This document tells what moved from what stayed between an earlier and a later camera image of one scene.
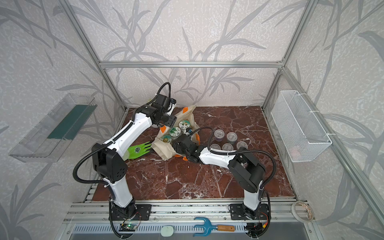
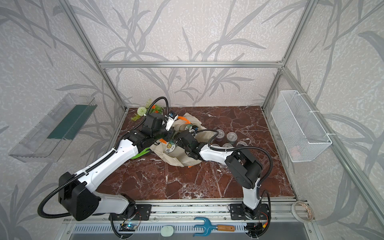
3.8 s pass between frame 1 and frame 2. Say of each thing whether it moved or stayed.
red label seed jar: stayed
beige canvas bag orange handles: moved
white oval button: stayed
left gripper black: moved
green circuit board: stayed
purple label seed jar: stayed
